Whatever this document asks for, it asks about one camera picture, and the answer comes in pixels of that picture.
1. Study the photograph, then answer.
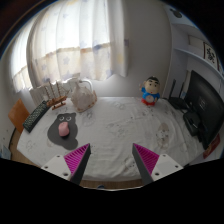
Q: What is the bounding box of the wooden model sailing ship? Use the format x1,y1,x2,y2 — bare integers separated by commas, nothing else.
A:
42,79,68,111

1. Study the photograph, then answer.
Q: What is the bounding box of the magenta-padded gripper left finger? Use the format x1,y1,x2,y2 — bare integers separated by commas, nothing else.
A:
42,143,92,186

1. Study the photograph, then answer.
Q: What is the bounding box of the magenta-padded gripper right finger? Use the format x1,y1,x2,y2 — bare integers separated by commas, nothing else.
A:
131,143,184,186

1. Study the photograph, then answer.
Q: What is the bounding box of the pink computer mouse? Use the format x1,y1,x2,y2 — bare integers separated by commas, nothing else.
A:
58,121,71,137

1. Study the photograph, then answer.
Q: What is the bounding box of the white star-print curtain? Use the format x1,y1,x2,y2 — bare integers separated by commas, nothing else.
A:
13,0,129,93

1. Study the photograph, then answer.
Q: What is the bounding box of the white metal frame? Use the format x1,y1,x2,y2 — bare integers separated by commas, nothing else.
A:
29,78,93,106

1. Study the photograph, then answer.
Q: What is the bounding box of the black keyboard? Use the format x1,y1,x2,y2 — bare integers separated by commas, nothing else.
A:
22,100,51,134

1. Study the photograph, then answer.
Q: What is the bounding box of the cartoon boy figurine clock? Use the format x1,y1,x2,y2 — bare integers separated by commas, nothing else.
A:
138,75,162,107

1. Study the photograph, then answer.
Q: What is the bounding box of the black router with antennas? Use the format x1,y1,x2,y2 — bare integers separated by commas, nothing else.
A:
167,78,189,110

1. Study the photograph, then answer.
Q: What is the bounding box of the white printed tablecloth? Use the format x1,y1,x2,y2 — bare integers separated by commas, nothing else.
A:
16,96,214,183

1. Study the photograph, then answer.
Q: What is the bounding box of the black monitor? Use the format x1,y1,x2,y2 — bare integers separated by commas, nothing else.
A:
184,69,224,150

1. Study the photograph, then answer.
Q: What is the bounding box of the orange wooden chair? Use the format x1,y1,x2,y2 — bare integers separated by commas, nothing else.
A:
8,98,31,134

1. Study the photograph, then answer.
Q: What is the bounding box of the black box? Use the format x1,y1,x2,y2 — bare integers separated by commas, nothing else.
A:
183,110,203,137

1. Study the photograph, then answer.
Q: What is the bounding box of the large white conch shell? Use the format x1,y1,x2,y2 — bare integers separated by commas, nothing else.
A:
70,79,98,113

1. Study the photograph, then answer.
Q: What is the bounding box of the white wall shelf unit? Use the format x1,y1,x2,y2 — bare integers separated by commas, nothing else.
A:
163,3,224,101

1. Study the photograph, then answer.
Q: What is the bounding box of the dark cat-shaped mouse pad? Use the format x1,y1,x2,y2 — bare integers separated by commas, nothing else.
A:
46,112,79,151

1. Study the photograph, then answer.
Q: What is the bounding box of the red flat packet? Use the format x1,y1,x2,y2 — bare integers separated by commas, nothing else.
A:
202,133,221,159

